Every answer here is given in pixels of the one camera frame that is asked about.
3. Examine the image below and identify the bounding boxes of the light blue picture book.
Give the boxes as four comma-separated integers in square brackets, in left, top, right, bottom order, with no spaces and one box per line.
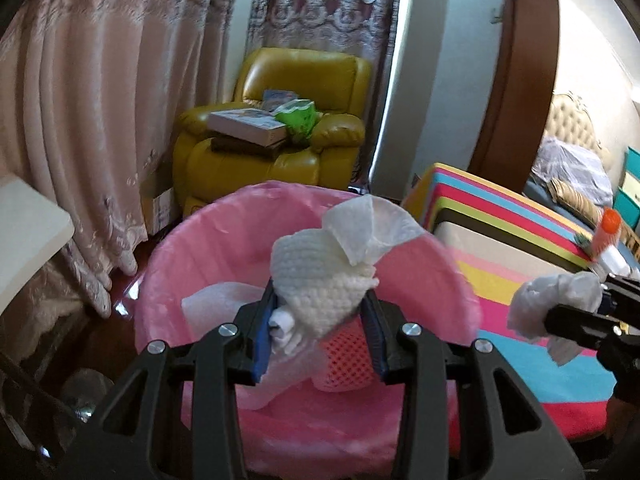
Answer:
[262,89,299,111]

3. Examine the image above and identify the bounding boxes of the clear glass object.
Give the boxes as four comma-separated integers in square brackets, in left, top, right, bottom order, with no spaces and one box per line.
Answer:
[59,367,117,423]

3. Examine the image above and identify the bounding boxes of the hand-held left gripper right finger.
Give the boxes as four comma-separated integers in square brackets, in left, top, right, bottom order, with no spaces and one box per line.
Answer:
[360,290,586,480]

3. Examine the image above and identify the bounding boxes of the sheer lace curtain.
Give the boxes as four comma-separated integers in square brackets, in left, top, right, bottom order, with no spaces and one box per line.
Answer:
[244,0,402,182]

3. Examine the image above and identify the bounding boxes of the cardboard box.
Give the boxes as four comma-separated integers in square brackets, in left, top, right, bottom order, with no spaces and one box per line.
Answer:
[141,165,176,236]

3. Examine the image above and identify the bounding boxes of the orange capped glue stick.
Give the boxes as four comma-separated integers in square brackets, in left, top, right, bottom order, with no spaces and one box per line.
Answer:
[587,208,632,277]

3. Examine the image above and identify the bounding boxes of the beige tufted bed headboard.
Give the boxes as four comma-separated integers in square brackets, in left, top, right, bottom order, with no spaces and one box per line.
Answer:
[544,91,614,162]

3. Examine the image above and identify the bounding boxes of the white table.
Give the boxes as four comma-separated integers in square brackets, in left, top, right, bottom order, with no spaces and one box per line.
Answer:
[0,175,76,302]

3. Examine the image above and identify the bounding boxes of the brown wooden door frame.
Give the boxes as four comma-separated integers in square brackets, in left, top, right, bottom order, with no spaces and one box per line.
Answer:
[467,0,562,194]

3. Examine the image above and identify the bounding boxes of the yellow leather armchair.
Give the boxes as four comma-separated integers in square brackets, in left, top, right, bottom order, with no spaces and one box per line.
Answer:
[172,47,374,221]

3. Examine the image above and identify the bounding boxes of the thick white book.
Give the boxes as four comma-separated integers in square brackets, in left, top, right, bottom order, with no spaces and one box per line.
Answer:
[207,109,289,145]

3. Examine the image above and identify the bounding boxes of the white paper towel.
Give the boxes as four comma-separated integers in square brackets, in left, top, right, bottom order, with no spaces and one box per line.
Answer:
[269,195,429,358]

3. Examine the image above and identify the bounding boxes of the red foam fruit net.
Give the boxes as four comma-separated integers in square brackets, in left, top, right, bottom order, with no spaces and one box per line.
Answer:
[311,324,385,394]

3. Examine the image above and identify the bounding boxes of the pink embroidered curtain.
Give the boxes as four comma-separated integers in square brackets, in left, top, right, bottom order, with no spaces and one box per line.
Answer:
[0,0,242,319]

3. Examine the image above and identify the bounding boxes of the green plastic bag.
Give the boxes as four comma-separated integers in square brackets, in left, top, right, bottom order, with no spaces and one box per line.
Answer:
[273,100,321,144]

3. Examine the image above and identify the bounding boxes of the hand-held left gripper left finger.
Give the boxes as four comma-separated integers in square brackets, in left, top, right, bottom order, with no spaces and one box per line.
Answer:
[87,280,279,480]

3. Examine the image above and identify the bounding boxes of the beige lace table cloth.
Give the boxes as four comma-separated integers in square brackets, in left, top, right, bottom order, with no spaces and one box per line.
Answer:
[0,259,103,366]

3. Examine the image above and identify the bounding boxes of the pink lined trash bin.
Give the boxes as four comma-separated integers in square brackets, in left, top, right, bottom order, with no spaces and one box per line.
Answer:
[135,180,482,480]

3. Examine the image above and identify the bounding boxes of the white foam sheet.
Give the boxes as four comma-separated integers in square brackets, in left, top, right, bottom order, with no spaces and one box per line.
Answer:
[181,282,326,408]

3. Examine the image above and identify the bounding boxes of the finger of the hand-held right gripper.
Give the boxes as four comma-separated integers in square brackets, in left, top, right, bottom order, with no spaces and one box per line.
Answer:
[601,275,640,322]
[545,304,623,352]

